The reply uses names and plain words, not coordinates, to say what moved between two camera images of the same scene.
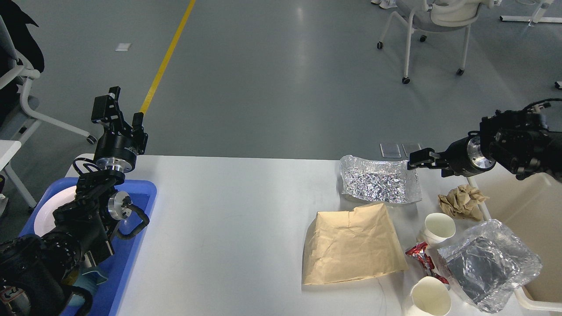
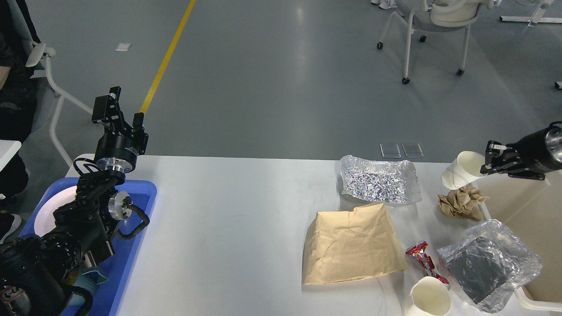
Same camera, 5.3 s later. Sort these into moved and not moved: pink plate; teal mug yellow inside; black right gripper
Moved: black right gripper
Not moved: teal mug yellow inside; pink plate
